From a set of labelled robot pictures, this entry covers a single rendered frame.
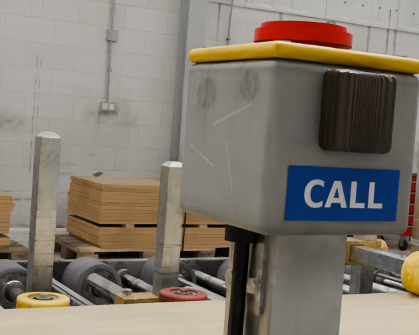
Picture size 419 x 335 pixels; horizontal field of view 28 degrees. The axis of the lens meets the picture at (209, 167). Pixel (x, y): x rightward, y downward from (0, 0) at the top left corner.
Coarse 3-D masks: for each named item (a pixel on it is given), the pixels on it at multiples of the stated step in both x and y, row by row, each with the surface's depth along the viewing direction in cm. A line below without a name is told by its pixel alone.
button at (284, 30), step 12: (264, 24) 33; (276, 24) 33; (288, 24) 32; (300, 24) 32; (312, 24) 32; (324, 24) 32; (264, 36) 33; (276, 36) 32; (288, 36) 32; (300, 36) 32; (312, 36) 32; (324, 36) 32; (336, 36) 32; (348, 36) 33; (336, 48) 33; (348, 48) 34
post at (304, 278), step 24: (288, 240) 32; (312, 240) 33; (336, 240) 34; (240, 264) 33; (288, 264) 32; (312, 264) 33; (336, 264) 34; (240, 288) 33; (288, 288) 33; (312, 288) 33; (336, 288) 34; (240, 312) 33; (264, 312) 33; (288, 312) 33; (312, 312) 33; (336, 312) 34
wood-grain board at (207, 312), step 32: (0, 320) 114; (32, 320) 115; (64, 320) 116; (96, 320) 118; (128, 320) 119; (160, 320) 120; (192, 320) 122; (352, 320) 130; (384, 320) 131; (416, 320) 133
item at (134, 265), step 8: (24, 264) 193; (56, 264) 197; (64, 264) 198; (112, 264) 204; (120, 264) 205; (128, 264) 206; (136, 264) 207; (200, 264) 216; (208, 264) 217; (216, 264) 218; (56, 272) 197; (136, 272) 207; (208, 272) 217; (216, 272) 218; (208, 288) 217; (224, 296) 220
